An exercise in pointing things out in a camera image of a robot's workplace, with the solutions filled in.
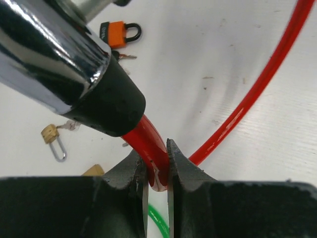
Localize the black head keys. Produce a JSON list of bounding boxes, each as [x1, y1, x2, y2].
[[111, 50, 137, 61]]

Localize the small padlock silver keys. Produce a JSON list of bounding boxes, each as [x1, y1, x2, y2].
[[57, 120, 81, 131]]

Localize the orange black padlock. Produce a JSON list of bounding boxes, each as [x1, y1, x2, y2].
[[99, 21, 142, 49]]

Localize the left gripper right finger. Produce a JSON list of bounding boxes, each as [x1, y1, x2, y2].
[[166, 139, 317, 238]]

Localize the red cable lock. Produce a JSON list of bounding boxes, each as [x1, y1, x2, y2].
[[0, 0, 316, 193]]

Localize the green cable lock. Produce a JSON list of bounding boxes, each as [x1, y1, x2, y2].
[[148, 204, 170, 238]]

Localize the small brass padlock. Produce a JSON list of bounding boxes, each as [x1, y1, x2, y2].
[[41, 124, 67, 163]]

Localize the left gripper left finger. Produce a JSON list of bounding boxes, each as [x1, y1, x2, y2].
[[0, 151, 148, 238]]

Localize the large brass padlock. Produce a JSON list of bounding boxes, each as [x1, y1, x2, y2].
[[82, 164, 105, 177]]

